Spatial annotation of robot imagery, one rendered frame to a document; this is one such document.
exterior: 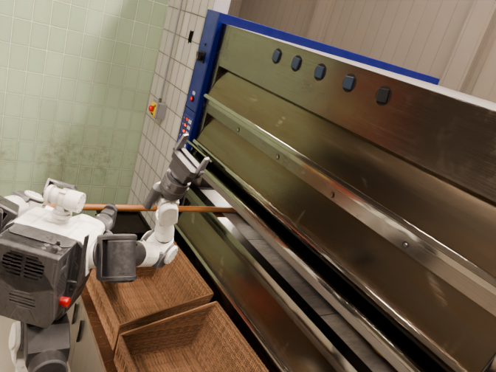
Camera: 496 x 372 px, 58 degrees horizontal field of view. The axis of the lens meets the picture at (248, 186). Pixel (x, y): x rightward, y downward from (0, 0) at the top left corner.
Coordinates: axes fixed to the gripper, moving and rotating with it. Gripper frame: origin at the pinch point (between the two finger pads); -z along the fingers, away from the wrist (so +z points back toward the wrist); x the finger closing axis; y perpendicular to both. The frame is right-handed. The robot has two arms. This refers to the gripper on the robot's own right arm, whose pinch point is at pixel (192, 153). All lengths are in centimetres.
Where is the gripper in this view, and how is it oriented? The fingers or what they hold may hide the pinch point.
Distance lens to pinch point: 142.6
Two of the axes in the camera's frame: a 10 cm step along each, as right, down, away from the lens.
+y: 6.0, -2.3, 7.7
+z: -4.8, 6.6, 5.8
